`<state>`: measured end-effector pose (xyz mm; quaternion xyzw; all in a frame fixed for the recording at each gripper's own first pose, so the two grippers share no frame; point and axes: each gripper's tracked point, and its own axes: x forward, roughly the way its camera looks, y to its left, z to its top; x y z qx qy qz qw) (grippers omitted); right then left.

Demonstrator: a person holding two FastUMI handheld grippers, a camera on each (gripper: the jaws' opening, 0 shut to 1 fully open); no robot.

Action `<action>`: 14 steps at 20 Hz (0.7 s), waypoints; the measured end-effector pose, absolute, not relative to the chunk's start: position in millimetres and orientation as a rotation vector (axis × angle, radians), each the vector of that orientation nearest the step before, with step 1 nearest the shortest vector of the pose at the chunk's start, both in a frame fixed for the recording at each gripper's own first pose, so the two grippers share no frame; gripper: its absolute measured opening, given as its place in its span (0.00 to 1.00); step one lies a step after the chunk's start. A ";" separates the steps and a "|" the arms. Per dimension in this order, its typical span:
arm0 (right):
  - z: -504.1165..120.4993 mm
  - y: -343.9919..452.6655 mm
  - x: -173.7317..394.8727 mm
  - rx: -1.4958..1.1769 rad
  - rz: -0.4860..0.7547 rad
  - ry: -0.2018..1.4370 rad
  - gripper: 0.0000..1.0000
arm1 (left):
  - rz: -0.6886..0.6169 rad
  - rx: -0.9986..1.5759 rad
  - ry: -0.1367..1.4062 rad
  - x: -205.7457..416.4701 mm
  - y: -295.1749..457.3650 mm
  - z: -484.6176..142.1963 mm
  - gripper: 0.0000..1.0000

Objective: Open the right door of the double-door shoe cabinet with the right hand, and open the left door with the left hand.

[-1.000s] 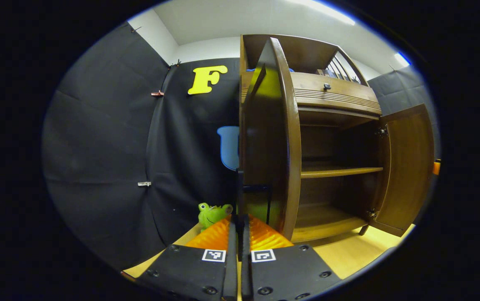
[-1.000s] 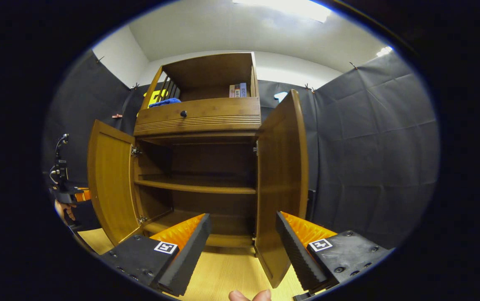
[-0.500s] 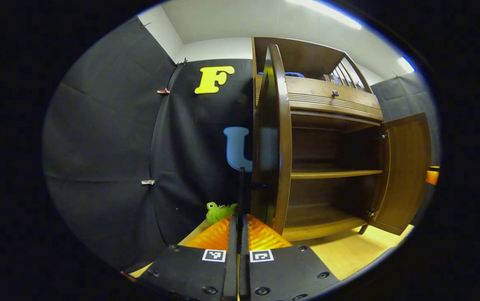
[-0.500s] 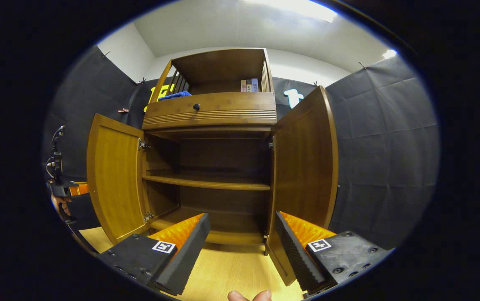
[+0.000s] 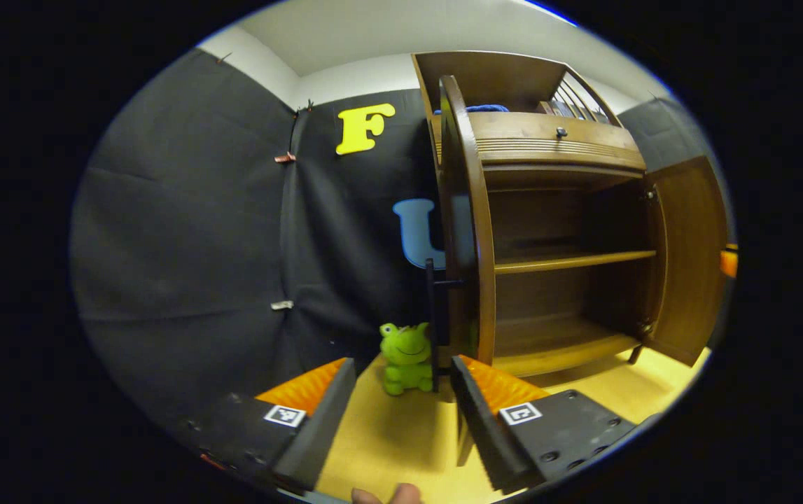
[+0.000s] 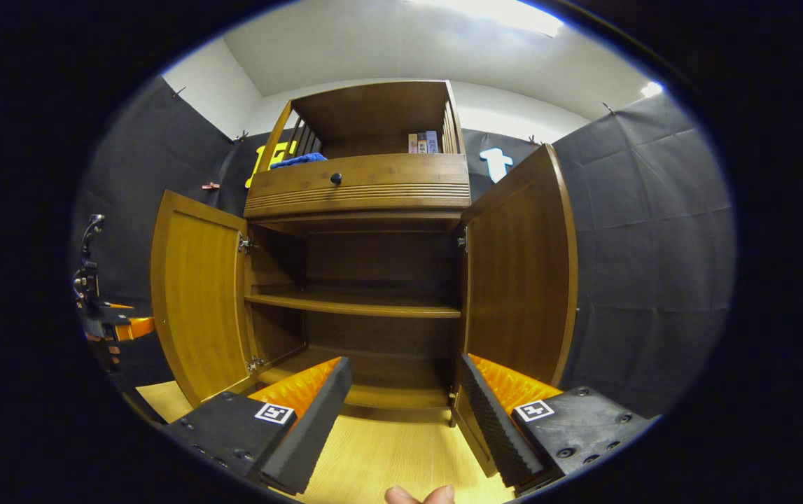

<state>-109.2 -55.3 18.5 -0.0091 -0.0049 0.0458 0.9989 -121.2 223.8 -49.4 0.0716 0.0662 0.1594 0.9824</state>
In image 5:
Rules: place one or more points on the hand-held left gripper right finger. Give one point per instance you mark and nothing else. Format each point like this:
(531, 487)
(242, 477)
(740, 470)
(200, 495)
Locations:
(482, 427)

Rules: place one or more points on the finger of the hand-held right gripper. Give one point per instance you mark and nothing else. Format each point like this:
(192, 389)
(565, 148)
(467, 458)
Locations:
(729, 260)

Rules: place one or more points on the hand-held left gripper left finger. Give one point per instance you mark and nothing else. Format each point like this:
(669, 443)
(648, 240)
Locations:
(320, 420)

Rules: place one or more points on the green frog toy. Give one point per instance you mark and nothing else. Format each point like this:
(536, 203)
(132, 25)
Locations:
(407, 357)

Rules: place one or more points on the wooden drawer with black knob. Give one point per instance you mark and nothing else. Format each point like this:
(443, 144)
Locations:
(548, 143)

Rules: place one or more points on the wooden double-door shoe cabinet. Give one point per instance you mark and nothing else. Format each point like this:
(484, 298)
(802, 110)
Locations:
(506, 77)

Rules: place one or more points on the wooden cabinet shelf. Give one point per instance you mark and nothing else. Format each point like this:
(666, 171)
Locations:
(569, 261)

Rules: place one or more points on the black backdrop cloth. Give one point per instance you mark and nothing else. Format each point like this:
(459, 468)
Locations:
(184, 231)

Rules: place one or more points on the red clip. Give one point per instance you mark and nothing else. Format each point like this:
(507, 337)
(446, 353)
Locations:
(285, 157)

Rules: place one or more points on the blue cloth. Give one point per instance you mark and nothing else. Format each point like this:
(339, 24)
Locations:
(485, 108)

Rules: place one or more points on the wooden shoe cabinet door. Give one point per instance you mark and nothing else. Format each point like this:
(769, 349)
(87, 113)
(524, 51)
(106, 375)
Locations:
(475, 210)
(692, 259)

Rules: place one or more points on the silver clip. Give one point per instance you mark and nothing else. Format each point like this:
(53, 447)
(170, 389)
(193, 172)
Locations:
(282, 305)

